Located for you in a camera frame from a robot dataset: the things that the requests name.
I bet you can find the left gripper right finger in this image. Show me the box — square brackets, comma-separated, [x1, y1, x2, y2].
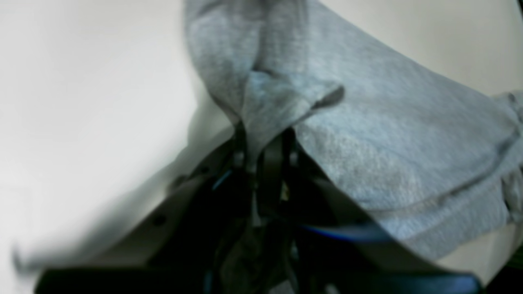
[257, 129, 483, 294]

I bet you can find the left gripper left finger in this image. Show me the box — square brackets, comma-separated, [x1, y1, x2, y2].
[16, 122, 246, 294]

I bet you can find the grey T-shirt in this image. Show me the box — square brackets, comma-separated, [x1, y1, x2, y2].
[184, 0, 522, 260]

